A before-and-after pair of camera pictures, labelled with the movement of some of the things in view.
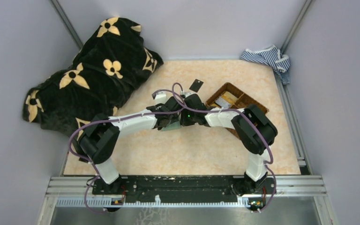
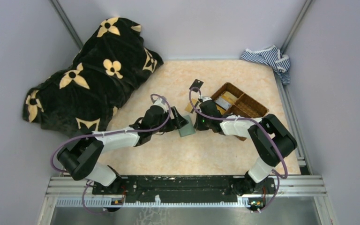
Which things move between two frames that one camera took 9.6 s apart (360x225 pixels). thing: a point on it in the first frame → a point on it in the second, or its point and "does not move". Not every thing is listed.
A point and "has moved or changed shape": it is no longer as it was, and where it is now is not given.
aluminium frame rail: x=293 y=191 does not move
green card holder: x=173 y=125 has moved or changed shape
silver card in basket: x=222 y=103 does not move
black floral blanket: x=111 y=63 does not move
